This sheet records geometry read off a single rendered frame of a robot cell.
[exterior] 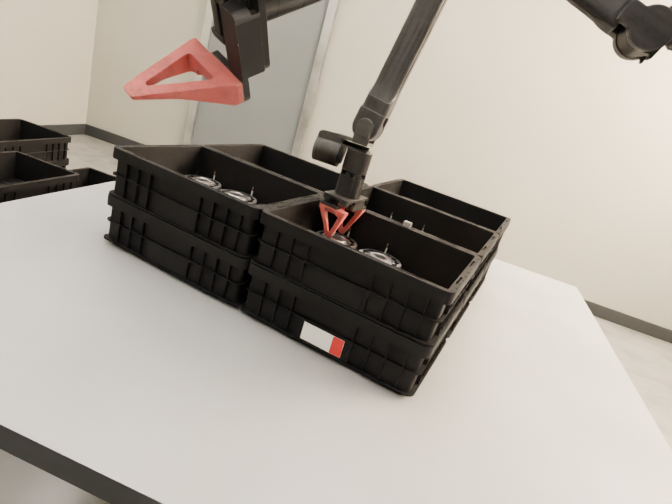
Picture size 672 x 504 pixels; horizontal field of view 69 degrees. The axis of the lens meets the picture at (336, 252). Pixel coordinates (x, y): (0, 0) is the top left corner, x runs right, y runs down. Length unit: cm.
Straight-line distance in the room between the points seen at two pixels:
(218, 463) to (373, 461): 23
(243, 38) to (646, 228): 409
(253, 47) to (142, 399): 57
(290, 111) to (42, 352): 361
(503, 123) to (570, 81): 52
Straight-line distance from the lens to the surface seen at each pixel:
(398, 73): 108
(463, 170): 408
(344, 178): 108
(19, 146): 246
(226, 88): 39
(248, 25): 37
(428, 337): 89
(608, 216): 425
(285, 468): 74
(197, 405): 80
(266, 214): 95
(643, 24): 110
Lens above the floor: 121
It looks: 20 degrees down
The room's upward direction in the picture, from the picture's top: 17 degrees clockwise
